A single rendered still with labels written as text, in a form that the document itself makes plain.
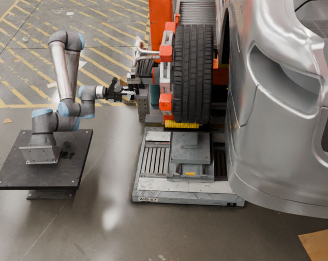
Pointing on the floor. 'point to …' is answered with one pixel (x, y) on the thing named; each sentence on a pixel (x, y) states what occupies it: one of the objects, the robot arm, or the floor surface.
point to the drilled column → (143, 108)
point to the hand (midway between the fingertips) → (134, 90)
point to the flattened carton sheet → (321, 244)
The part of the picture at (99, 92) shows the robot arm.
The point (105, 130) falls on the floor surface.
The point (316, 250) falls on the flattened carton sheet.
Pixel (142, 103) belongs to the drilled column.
